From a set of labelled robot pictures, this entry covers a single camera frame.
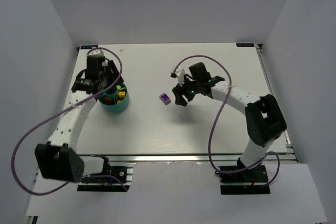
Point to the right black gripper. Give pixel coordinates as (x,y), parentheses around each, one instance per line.
(182,91)

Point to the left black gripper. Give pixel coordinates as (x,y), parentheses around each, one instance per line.
(111,77)

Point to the purple hollow lego brick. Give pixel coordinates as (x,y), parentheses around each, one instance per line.
(165,98)

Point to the orange studded lego brick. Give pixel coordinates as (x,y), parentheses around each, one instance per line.
(108,101)

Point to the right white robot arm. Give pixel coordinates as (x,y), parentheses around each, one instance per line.
(264,119)

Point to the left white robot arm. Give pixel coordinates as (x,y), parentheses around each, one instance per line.
(57,158)

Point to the teal divided round container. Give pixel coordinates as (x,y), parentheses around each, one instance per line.
(113,94)

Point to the left blue corner label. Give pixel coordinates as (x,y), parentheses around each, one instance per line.
(88,47)

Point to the blue corner label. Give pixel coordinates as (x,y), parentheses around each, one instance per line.
(88,47)
(244,44)

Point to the right blue corner label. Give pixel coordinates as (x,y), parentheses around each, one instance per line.
(244,44)

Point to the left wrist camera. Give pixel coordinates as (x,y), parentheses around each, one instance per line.
(95,52)

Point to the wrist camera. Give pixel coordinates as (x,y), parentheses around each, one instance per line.
(178,73)
(95,52)

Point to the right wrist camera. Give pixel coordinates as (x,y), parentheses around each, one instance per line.
(178,73)

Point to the aluminium table rail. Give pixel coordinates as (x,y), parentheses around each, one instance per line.
(287,156)

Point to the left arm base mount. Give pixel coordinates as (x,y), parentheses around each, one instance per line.
(101,176)

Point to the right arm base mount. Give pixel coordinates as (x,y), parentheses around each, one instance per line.
(249,182)

